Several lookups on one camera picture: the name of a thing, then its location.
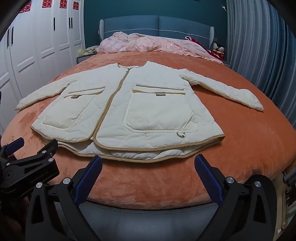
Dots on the folded clothes on nightstand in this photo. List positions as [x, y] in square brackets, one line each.
[86, 51]

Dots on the blue upholstered headboard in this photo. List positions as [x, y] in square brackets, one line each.
[148, 24]

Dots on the pink embroidered quilt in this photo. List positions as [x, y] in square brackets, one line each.
[148, 44]

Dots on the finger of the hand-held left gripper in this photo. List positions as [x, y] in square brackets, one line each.
[14, 144]
[47, 150]

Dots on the orange plush blanket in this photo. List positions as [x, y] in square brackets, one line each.
[242, 143]

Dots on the grey curtain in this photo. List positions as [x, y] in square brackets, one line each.
[261, 46]

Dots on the red and white plush toy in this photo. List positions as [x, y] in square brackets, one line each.
[218, 49]

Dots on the red pillow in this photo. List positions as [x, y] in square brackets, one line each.
[193, 39]

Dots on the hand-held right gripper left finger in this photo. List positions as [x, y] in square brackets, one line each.
[89, 177]

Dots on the red paper cutout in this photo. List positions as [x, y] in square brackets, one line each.
[25, 9]
[45, 3]
[63, 3]
[75, 5]

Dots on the white wardrobe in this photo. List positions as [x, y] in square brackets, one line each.
[34, 53]

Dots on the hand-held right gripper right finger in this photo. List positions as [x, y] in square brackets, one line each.
[207, 176]

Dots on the cream quilted jacket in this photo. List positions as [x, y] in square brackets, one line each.
[138, 109]

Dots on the grey nightstand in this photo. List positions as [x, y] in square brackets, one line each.
[81, 58]

